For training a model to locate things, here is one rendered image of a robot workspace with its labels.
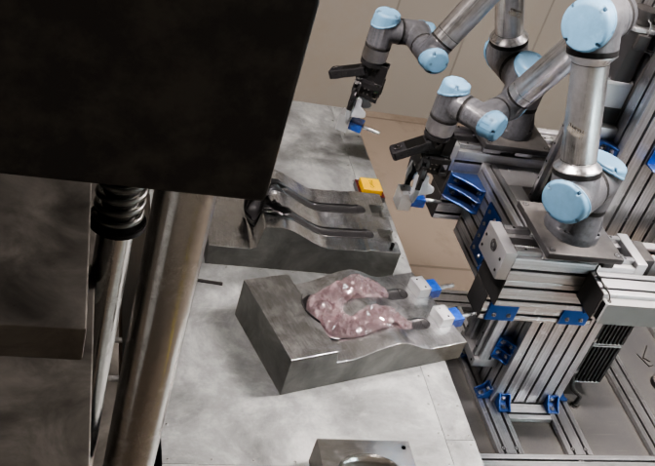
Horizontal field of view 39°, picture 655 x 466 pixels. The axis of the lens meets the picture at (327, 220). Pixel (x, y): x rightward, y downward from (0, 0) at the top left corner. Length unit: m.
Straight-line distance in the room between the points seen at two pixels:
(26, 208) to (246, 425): 0.92
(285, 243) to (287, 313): 0.29
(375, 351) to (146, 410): 1.11
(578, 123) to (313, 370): 0.83
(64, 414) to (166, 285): 0.41
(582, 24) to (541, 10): 2.83
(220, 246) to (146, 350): 1.32
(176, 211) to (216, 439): 1.12
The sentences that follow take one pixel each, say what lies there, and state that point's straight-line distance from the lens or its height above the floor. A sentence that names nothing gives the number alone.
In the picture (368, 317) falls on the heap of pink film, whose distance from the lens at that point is 2.16.
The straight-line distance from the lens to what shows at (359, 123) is 2.81.
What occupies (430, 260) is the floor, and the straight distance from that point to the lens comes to 4.00.
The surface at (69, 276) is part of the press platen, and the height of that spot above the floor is 1.54.
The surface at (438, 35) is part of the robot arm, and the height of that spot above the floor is 1.31.
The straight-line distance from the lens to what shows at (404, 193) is 2.52.
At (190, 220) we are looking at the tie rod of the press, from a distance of 0.88.
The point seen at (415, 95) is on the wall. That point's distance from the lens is 4.97.
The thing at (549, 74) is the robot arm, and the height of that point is 1.40.
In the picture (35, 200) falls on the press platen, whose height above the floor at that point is 1.54.
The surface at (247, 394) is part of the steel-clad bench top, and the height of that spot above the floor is 0.80.
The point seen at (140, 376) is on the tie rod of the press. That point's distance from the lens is 1.02.
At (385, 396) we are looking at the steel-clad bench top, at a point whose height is 0.80.
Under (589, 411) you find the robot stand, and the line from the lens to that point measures 3.33.
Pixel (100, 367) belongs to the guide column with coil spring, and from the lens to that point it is 1.61.
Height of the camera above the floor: 2.28
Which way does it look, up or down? 35 degrees down
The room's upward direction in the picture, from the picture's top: 18 degrees clockwise
